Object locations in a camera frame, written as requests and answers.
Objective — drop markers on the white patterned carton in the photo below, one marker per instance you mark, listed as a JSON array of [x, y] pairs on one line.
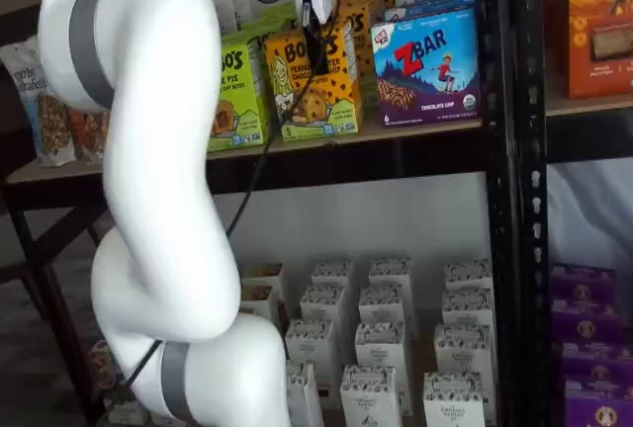
[[389, 273], [302, 395], [464, 348], [382, 343], [452, 400], [467, 306], [332, 274], [311, 340], [322, 301], [384, 303], [468, 274], [371, 397]]

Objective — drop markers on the purple snack box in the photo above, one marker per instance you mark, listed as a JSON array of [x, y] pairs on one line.
[[583, 281], [598, 363], [601, 404], [586, 320]]

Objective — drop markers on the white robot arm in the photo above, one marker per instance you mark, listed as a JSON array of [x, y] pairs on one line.
[[158, 150]]

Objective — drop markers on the granola bag blue label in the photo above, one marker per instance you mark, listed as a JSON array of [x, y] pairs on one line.
[[44, 120]]

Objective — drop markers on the wooden shelf board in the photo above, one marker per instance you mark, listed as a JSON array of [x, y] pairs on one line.
[[395, 131], [583, 106]]

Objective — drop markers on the yellow label granola box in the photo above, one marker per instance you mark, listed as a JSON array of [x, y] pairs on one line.
[[257, 301], [264, 274]]

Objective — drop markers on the white plastic sheet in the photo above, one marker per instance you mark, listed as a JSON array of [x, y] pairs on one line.
[[588, 209]]

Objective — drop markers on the granola bag orange label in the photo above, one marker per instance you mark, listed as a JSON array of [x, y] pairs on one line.
[[86, 133]]

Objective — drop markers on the large orange snack box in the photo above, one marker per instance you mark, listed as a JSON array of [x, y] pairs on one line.
[[593, 26]]

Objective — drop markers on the white patterned boxes group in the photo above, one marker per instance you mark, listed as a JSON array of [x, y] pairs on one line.
[[420, 353]]

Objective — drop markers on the green Bobo's apple pie box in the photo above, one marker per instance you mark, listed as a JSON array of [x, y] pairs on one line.
[[242, 101], [267, 22]]

